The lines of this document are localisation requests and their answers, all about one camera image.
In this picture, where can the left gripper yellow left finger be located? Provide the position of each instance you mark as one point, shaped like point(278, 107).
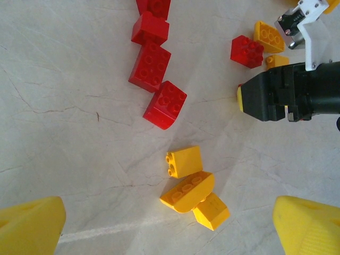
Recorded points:
point(29, 228)

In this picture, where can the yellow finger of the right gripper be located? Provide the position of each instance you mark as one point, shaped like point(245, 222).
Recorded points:
point(260, 98)

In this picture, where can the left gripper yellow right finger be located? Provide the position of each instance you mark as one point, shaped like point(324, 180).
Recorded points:
point(310, 231)

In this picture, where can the small yellow lego brick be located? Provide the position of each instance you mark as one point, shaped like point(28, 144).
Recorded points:
point(277, 61)

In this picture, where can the red lego brick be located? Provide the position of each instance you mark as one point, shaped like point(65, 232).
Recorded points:
point(156, 8)
point(164, 106)
point(148, 29)
point(150, 67)
point(245, 53)

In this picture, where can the yellow curved lego brick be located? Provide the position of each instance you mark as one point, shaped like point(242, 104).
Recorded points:
point(186, 196)
point(268, 37)

